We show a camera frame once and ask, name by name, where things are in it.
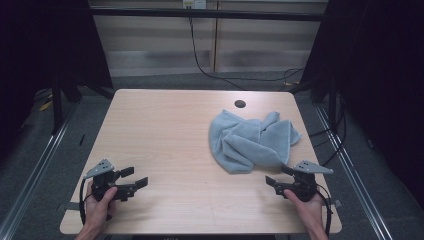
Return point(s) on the black metal stand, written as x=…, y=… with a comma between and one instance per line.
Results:
x=57, y=110
x=332, y=106

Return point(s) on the person's right hand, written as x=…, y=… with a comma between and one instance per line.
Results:
x=311, y=211

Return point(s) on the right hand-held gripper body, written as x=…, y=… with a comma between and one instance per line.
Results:
x=305, y=185

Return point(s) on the white wall outlet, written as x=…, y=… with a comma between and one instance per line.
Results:
x=194, y=3

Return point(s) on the dark tape strip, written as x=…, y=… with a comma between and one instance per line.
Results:
x=336, y=203
x=70, y=206

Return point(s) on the black floor tape strip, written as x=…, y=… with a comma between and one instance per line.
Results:
x=82, y=140

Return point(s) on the light blue towel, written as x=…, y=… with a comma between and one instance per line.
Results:
x=246, y=143

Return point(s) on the metal floor rail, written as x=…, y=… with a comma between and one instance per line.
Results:
x=40, y=166
x=356, y=176

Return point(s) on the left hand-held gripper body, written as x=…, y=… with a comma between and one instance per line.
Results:
x=103, y=181

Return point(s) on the white terry towel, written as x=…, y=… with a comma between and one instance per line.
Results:
x=40, y=43

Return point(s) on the person's left hand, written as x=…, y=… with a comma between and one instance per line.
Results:
x=98, y=211

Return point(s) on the black curtain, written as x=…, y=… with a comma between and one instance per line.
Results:
x=383, y=83

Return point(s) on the black horizontal bar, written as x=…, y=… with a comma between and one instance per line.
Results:
x=200, y=14

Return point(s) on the yellow floor item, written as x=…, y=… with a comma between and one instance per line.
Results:
x=45, y=106

